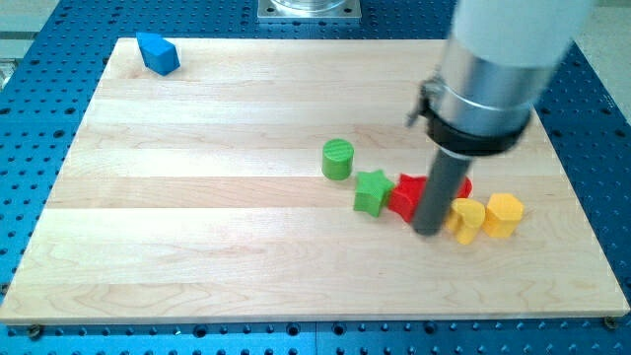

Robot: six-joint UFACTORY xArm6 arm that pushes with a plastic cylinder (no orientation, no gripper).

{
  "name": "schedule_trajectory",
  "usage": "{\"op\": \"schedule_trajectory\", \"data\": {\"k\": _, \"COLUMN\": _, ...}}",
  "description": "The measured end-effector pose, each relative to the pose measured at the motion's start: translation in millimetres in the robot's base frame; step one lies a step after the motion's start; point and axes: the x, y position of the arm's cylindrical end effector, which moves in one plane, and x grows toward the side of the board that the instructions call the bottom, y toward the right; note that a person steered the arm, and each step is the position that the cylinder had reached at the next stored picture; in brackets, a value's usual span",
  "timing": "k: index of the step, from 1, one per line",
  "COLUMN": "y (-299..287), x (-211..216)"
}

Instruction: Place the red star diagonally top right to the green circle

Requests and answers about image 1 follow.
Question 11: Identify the red star block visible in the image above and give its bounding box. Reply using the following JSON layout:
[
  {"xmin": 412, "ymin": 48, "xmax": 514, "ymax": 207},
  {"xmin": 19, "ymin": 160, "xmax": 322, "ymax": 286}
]
[{"xmin": 387, "ymin": 174, "xmax": 427, "ymax": 223}]

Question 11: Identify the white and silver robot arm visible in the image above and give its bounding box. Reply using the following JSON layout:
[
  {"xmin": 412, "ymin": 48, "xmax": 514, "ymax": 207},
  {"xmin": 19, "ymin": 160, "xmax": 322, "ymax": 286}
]
[{"xmin": 408, "ymin": 0, "xmax": 595, "ymax": 160}]

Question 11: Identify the green star block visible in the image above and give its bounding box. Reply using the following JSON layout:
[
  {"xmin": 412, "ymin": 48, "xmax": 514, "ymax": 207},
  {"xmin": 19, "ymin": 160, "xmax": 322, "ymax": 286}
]
[{"xmin": 353, "ymin": 170, "xmax": 395, "ymax": 217}]

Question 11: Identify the green cylinder block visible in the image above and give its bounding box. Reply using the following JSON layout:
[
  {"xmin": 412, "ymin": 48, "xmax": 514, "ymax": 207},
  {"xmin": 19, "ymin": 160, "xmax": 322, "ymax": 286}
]
[{"xmin": 321, "ymin": 138, "xmax": 354, "ymax": 180}]

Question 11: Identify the light wooden board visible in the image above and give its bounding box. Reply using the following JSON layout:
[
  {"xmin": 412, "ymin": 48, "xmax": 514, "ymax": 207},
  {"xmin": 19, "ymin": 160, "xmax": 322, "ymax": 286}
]
[{"xmin": 1, "ymin": 38, "xmax": 629, "ymax": 324}]

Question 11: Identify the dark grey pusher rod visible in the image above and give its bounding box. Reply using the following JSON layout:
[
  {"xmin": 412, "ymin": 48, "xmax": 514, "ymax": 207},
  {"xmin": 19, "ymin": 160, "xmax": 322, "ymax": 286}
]
[{"xmin": 411, "ymin": 148, "xmax": 472, "ymax": 237}]

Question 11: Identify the red round block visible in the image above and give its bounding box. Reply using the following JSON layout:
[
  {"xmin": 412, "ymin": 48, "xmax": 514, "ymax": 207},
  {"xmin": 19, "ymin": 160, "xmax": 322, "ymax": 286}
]
[{"xmin": 456, "ymin": 177, "xmax": 473, "ymax": 198}]

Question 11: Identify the yellow heart block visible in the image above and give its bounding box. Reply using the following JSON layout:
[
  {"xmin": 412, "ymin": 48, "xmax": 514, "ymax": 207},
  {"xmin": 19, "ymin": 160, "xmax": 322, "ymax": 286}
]
[{"xmin": 445, "ymin": 198, "xmax": 486, "ymax": 245}]

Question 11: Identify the yellow hexagon block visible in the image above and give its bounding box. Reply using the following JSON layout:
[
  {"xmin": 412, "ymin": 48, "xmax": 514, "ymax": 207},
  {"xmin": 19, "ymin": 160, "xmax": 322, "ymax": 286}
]
[{"xmin": 482, "ymin": 193, "xmax": 525, "ymax": 238}]

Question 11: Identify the blue pentagon block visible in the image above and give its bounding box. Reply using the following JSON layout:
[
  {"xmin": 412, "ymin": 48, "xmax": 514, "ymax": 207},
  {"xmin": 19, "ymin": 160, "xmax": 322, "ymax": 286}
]
[{"xmin": 136, "ymin": 33, "xmax": 180, "ymax": 76}]

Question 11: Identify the blue perforated metal table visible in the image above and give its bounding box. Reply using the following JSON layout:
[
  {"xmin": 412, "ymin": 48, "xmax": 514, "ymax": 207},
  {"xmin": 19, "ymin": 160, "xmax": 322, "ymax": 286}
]
[{"xmin": 1, "ymin": 1, "xmax": 630, "ymax": 354}]

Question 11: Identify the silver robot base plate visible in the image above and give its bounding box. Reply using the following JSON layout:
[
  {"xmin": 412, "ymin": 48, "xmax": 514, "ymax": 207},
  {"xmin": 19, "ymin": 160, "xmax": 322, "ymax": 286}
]
[{"xmin": 256, "ymin": 0, "xmax": 362, "ymax": 22}]

